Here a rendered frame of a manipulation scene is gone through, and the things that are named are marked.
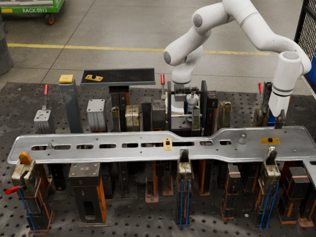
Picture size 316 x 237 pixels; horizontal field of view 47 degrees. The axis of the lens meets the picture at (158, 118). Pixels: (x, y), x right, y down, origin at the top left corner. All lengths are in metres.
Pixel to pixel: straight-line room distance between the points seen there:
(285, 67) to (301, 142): 0.44
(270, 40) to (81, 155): 0.92
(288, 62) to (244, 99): 1.08
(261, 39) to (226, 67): 2.76
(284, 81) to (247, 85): 2.48
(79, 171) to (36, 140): 0.33
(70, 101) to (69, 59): 2.64
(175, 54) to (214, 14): 0.38
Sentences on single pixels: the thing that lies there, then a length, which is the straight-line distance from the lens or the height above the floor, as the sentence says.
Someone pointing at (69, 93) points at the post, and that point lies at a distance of 1.86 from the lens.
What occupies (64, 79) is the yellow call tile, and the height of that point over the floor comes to 1.16.
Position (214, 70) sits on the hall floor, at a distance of 4.16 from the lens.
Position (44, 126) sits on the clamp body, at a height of 1.03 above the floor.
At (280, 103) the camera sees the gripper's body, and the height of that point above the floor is 1.25.
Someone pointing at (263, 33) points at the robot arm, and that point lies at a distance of 1.51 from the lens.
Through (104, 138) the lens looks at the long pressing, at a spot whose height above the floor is 1.00.
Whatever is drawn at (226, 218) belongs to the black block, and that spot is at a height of 0.71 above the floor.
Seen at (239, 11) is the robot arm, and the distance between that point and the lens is 1.56.
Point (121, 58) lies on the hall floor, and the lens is 4.42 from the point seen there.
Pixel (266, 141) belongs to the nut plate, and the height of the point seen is 1.00.
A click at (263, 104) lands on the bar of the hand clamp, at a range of 1.75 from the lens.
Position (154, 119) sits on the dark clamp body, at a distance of 1.74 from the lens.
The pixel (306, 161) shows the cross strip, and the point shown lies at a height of 1.00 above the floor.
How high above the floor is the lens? 2.10
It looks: 38 degrees down
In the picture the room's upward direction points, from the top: 1 degrees counter-clockwise
